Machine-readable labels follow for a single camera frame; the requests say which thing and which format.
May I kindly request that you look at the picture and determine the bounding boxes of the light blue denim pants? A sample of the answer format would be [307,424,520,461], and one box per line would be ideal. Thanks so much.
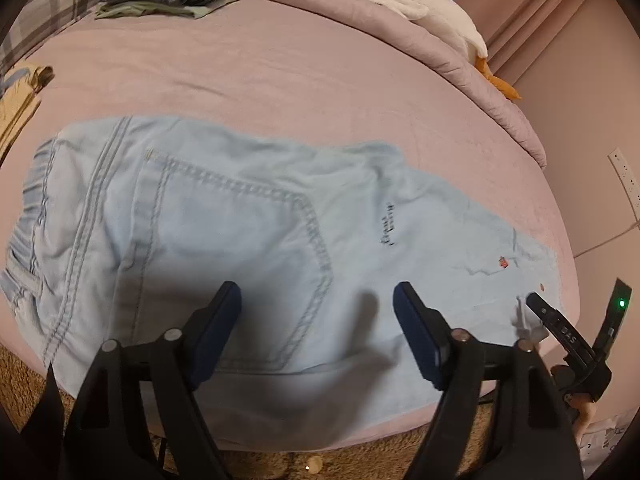
[1,116,561,451]

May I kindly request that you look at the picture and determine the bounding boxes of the person's right hand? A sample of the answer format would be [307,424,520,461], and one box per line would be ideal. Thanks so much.
[566,393,597,442]

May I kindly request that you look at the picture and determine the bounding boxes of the pink curtain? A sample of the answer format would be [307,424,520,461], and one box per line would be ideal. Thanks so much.
[454,0,601,86]

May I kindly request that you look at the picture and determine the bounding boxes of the pink bed mattress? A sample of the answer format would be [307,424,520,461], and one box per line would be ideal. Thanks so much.
[0,0,582,453]

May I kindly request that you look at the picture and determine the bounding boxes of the yellow folded garment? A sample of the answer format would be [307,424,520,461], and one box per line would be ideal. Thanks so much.
[0,62,54,162]

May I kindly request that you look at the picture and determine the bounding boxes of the white goose plush toy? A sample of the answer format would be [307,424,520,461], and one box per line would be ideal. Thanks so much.
[368,0,521,101]

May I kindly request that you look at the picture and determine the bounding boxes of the light green folded garment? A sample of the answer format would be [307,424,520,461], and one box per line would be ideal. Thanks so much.
[94,0,240,20]

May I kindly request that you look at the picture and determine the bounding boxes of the pink quilted blanket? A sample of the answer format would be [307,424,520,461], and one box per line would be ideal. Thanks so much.
[271,0,548,168]

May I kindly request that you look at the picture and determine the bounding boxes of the plaid pillow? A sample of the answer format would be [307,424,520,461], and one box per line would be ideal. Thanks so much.
[1,0,100,75]

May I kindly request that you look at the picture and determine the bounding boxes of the white power cable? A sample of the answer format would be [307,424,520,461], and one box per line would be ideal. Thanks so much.
[572,219,640,261]

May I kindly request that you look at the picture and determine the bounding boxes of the white wall power strip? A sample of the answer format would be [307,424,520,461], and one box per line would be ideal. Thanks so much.
[608,148,640,219]

